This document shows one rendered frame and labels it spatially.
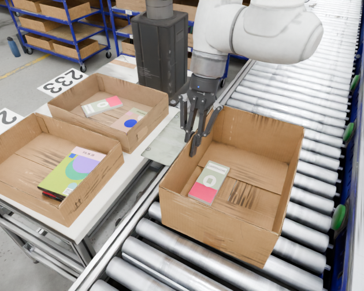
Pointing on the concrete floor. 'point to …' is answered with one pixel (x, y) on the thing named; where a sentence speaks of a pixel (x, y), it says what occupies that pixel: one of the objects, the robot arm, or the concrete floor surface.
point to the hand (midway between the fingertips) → (192, 144)
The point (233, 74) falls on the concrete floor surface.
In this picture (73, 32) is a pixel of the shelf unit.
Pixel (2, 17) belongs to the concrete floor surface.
